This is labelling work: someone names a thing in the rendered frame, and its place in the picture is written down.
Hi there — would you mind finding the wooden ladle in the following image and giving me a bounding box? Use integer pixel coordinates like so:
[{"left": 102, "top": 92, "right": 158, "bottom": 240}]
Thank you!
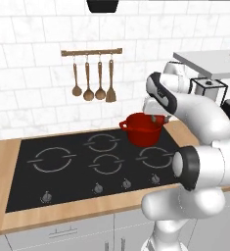
[{"left": 82, "top": 61, "right": 95, "bottom": 102}]

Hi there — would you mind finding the small wooden spoon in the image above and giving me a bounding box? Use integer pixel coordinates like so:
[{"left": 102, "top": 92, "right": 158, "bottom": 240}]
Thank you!
[{"left": 71, "top": 62, "right": 83, "bottom": 97}]

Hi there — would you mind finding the black range hood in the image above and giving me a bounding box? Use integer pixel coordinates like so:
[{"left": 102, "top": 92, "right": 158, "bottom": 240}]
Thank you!
[{"left": 85, "top": 0, "right": 120, "bottom": 15}]

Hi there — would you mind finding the wooden utensil rail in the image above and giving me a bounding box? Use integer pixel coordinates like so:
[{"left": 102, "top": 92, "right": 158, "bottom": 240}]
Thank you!
[{"left": 61, "top": 47, "right": 123, "bottom": 58}]

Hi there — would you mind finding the grey cupboard run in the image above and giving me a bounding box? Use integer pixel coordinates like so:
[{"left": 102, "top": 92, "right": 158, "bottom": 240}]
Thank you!
[{"left": 184, "top": 187, "right": 230, "bottom": 251}]

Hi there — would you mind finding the black wire stand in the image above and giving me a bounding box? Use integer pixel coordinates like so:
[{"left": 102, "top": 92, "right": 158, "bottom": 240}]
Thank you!
[{"left": 188, "top": 76, "right": 229, "bottom": 106}]

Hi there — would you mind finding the black hob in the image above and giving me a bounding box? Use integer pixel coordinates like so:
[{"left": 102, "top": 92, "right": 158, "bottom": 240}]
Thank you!
[{"left": 5, "top": 125, "right": 193, "bottom": 214}]

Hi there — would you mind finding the grey drawer front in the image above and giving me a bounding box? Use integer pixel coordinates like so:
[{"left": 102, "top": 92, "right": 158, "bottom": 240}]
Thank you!
[{"left": 4, "top": 213, "right": 116, "bottom": 251}]

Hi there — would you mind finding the grey shelf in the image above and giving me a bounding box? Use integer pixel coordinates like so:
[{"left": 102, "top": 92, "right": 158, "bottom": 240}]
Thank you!
[{"left": 172, "top": 49, "right": 230, "bottom": 80}]

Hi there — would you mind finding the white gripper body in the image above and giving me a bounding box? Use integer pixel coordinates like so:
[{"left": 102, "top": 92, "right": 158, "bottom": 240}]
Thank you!
[{"left": 142, "top": 97, "right": 169, "bottom": 118}]

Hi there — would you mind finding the red pot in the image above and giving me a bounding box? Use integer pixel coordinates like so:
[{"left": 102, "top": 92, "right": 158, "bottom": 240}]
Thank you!
[{"left": 118, "top": 112, "right": 165, "bottom": 148}]

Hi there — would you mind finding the grey drawer handle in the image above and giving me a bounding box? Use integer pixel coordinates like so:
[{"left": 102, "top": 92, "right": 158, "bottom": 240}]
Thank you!
[{"left": 48, "top": 227, "right": 79, "bottom": 239}]

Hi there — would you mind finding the grey hob knob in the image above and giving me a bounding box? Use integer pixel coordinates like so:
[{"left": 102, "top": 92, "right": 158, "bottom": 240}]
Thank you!
[
  {"left": 121, "top": 178, "right": 133, "bottom": 190},
  {"left": 93, "top": 182, "right": 105, "bottom": 194},
  {"left": 150, "top": 174, "right": 161, "bottom": 185},
  {"left": 41, "top": 190, "right": 53, "bottom": 204}
]

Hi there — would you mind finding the wooden spatula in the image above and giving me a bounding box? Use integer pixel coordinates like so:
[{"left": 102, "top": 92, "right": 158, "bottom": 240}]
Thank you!
[{"left": 105, "top": 59, "right": 117, "bottom": 104}]

